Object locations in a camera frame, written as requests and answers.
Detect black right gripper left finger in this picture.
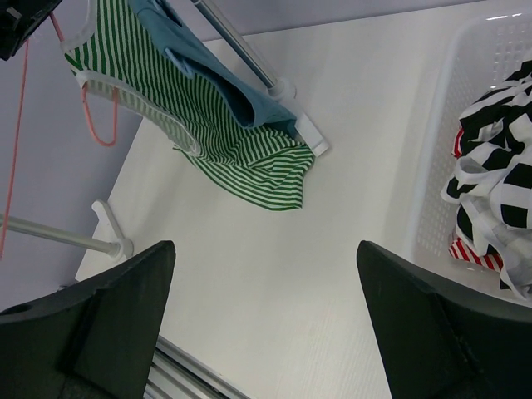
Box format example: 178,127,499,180
1,241,175,398

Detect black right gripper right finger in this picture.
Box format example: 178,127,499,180
357,241,531,398

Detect red white striped tank top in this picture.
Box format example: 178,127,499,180
448,128,504,273

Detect black white striped tank top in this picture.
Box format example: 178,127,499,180
441,58,531,300

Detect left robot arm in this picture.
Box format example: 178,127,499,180
0,0,62,61

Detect pink hanger under green top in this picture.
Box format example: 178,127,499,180
1,12,121,257

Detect green white striped tank top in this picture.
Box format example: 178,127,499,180
62,0,318,214

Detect teal tank top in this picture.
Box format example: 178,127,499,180
129,0,296,136

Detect silver clothes rack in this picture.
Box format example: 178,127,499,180
0,0,333,259

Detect white plastic basket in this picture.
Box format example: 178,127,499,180
403,7,531,307

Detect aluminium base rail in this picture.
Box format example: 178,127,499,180
143,336,250,399

